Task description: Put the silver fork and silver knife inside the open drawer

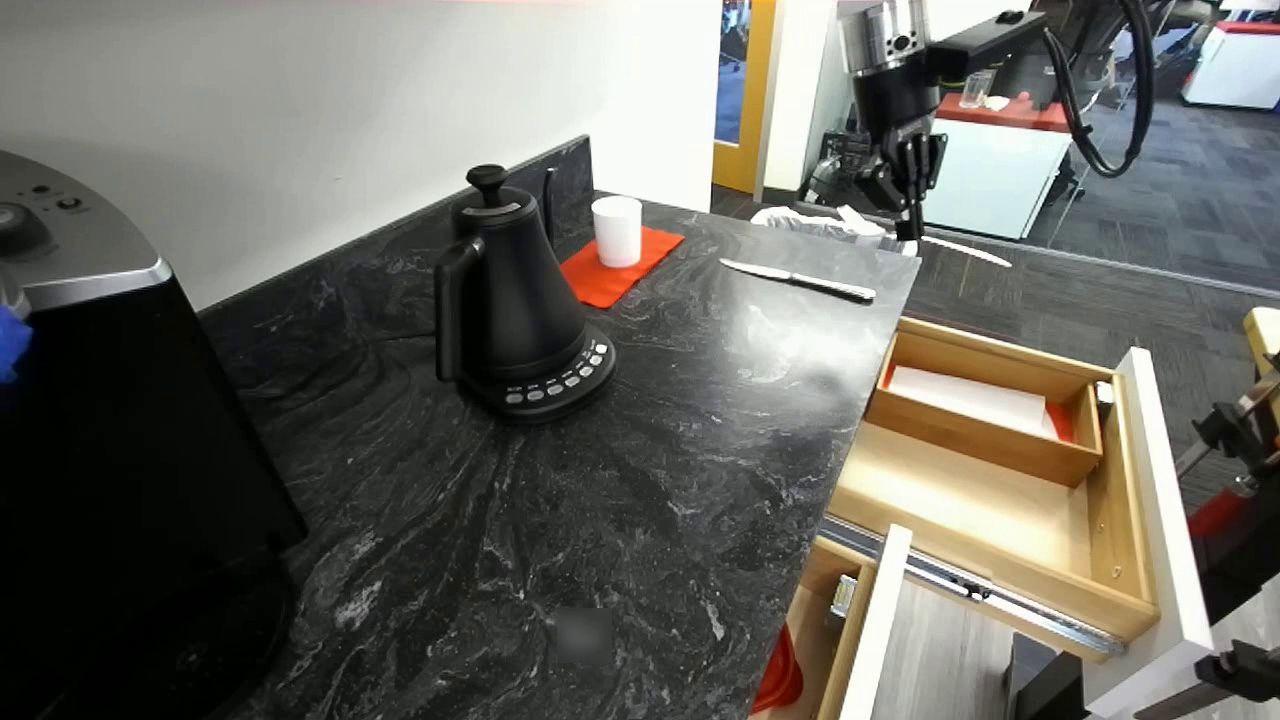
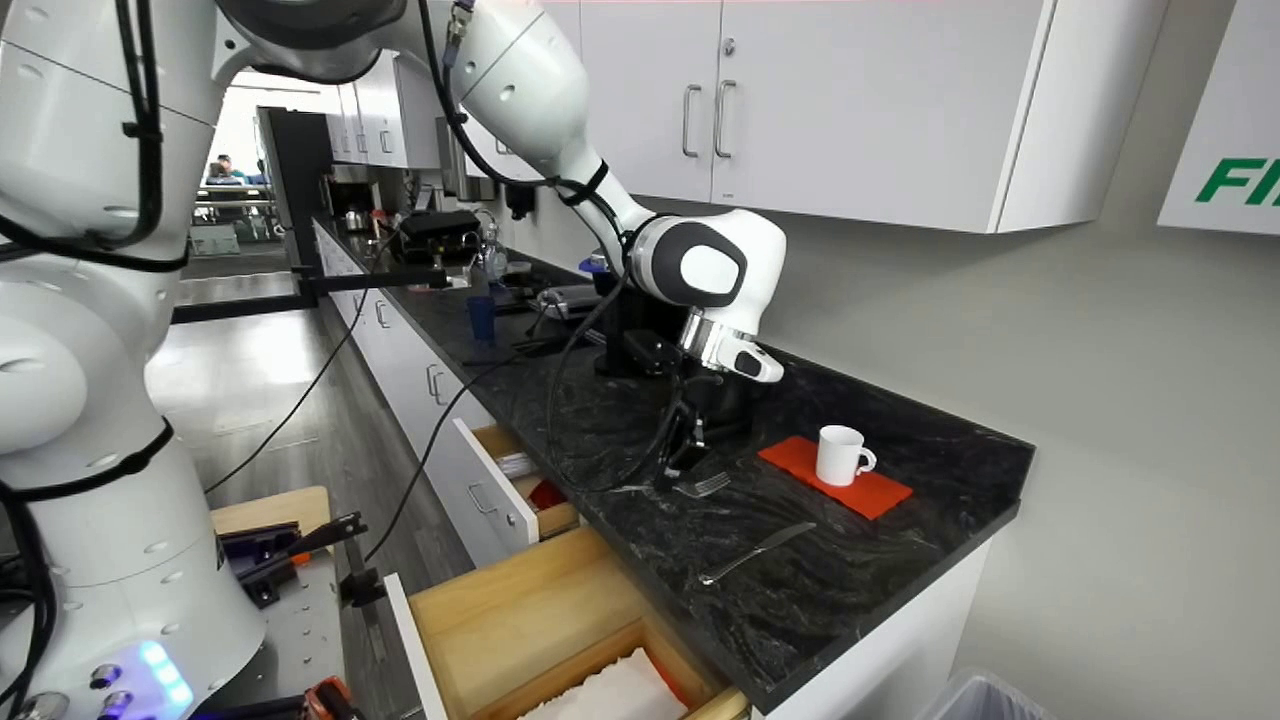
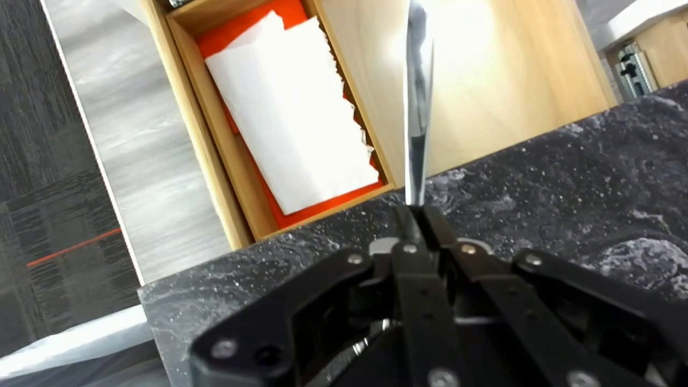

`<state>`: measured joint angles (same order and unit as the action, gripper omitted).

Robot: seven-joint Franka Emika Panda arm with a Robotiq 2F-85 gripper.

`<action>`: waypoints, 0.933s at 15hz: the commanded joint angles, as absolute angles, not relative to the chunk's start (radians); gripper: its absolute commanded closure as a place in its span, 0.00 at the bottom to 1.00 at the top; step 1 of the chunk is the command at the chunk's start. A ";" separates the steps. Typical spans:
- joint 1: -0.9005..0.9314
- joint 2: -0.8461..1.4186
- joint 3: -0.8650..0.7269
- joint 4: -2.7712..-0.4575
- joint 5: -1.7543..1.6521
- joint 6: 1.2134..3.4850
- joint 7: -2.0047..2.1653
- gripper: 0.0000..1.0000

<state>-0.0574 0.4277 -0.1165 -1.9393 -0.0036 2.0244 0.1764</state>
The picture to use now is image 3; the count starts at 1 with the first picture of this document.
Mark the white napkin stack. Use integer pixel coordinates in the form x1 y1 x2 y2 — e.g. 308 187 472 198
203 9 383 217

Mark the silver knife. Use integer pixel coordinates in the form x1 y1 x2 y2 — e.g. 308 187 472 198
402 0 439 211

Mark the metal drawer rail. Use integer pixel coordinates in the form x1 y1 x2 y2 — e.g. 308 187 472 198
616 40 658 101

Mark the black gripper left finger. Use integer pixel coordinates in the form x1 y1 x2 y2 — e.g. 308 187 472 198
187 203 460 387

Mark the orange drawer liner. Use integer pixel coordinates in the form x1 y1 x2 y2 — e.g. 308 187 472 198
191 0 390 231

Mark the open wooden drawer white front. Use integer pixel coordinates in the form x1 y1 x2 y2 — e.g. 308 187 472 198
138 0 624 251

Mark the wooden inner drawer tray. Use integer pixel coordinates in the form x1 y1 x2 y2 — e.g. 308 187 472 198
140 0 400 251

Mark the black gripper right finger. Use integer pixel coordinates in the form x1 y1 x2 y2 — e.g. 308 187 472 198
421 203 688 387

